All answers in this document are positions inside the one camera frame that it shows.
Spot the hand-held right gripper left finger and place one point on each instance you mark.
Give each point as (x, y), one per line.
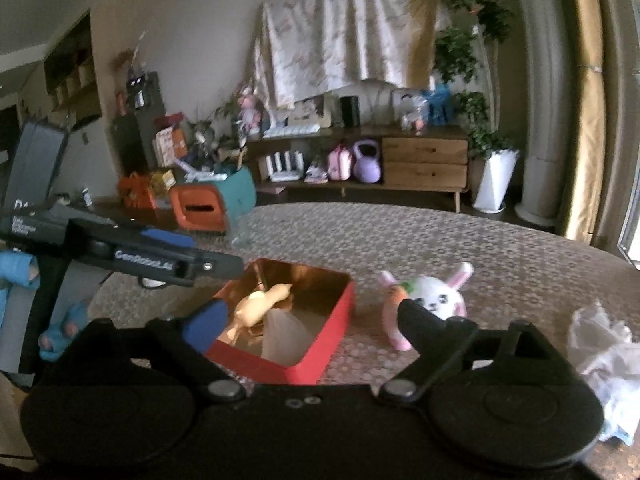
(207, 320)

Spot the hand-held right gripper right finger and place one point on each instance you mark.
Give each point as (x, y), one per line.
(425, 325)

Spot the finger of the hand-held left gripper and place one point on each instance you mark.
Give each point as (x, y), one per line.
(215, 266)
(167, 238)

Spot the yellow plush toy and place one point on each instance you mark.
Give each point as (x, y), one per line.
(255, 307)

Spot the red box with gold interior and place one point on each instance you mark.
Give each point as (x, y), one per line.
(320, 355)

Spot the white plastic bag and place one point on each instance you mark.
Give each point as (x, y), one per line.
(605, 360)

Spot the person's left hand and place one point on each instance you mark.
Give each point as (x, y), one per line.
(17, 270)

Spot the white bunny plush with carrot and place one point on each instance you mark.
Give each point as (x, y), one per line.
(440, 295)

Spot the orange and teal toy bin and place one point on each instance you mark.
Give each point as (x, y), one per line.
(200, 205)

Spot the translucent white bag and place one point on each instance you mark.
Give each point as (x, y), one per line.
(285, 335)

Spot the orange gift bag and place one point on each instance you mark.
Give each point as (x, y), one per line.
(172, 142)

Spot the dark cabinet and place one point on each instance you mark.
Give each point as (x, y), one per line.
(135, 135)

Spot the white antenna router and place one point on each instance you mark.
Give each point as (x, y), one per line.
(285, 170)

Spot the pink doll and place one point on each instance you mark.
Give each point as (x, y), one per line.
(249, 110)

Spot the white faceted planter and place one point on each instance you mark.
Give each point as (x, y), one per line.
(495, 180)

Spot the pink bag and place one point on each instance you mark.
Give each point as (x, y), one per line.
(340, 164)

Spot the wooden sideboard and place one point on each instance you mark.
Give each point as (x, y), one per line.
(425, 160)

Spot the purple kettlebell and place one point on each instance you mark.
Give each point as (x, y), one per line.
(367, 165)

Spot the black speaker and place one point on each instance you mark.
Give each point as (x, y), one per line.
(350, 111)

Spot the white figure toy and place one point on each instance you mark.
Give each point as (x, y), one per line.
(414, 111)

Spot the blue toy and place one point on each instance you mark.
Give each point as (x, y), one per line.
(439, 106)

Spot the grey tower air conditioner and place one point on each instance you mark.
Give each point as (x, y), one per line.
(545, 110)

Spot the hanging floral cloth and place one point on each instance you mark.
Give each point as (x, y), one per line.
(340, 35)

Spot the golden curtain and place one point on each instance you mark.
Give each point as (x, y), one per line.
(587, 110)

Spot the tall green potted plant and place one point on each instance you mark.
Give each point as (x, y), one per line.
(455, 55)

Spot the wooden wall shelf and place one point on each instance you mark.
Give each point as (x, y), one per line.
(75, 75)

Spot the picture frame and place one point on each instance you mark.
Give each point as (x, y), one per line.
(314, 110)

